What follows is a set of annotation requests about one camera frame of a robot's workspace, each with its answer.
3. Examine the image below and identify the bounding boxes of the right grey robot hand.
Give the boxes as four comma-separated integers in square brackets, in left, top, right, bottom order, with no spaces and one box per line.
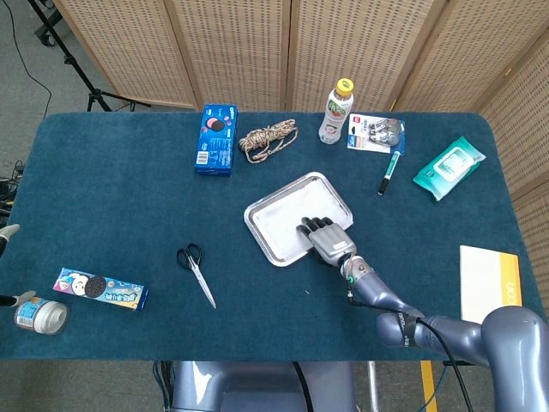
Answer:
[295,216,358,267]

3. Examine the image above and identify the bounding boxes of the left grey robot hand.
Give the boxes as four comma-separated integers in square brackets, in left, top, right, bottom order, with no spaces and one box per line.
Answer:
[0,223,38,308]

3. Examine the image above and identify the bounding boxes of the white cloth sheet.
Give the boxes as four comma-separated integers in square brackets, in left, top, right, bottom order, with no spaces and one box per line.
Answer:
[252,178,355,258]

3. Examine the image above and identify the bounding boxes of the rectangular metal tray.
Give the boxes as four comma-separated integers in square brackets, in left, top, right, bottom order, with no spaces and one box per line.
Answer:
[243,171,354,268]

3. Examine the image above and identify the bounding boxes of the clear tape roll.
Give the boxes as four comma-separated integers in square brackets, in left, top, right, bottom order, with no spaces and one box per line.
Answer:
[14,296,69,336]

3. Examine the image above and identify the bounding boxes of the green marker pen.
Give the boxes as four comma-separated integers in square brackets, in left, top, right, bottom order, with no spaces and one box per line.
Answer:
[377,149,401,197]

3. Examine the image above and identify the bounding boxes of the colourful slim Oreo box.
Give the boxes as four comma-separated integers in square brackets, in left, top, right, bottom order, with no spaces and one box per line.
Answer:
[52,267,150,313]

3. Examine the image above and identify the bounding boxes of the blister pack of hooks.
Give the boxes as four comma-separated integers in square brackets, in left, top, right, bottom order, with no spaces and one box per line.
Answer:
[347,112,407,155]

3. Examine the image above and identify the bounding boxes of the blue table mat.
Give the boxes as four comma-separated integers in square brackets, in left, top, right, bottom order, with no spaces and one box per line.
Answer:
[0,111,546,362]

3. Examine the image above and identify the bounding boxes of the drink bottle yellow cap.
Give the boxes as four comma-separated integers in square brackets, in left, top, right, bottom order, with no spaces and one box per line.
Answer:
[317,77,355,146]

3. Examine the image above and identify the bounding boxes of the teal wet wipes pack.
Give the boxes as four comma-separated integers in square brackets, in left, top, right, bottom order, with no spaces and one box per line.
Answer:
[412,136,487,202]

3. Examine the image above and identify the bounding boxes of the metal table leg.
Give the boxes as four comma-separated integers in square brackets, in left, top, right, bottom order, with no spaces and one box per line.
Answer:
[366,360,382,412]

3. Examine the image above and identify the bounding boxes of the white and yellow book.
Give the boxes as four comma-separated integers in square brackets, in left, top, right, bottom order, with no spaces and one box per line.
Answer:
[459,245,524,325]

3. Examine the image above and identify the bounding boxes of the blue Oreo cookie box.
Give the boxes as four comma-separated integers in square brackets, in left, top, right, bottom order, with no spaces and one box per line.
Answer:
[194,103,239,178]

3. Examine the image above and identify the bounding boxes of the purple-grey robot torso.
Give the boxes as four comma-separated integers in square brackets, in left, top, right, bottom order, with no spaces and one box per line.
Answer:
[171,360,357,412]

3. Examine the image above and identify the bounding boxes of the black tripod stand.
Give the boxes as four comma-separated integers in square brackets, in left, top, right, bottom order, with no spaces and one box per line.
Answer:
[27,0,151,112]

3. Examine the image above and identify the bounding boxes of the woven folding screen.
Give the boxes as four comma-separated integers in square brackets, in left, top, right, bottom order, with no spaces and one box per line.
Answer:
[51,0,549,412]

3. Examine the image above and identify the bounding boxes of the tangled cable bundle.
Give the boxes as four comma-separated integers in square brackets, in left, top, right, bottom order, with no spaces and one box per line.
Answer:
[0,159,25,215]

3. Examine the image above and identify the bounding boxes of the beige rope bundle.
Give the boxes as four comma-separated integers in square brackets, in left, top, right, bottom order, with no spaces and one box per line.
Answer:
[238,118,299,165]

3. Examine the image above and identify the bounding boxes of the black handled scissors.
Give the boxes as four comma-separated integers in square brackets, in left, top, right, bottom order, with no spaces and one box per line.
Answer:
[176,243,218,310]

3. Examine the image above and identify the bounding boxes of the black torso cable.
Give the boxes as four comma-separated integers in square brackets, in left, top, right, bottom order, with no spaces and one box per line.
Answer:
[292,362,315,412]

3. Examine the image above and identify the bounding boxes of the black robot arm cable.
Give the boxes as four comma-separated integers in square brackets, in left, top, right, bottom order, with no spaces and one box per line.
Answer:
[346,278,477,412]

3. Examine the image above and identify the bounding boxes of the thin black floor cable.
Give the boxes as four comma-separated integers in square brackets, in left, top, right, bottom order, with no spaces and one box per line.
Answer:
[7,0,53,119]

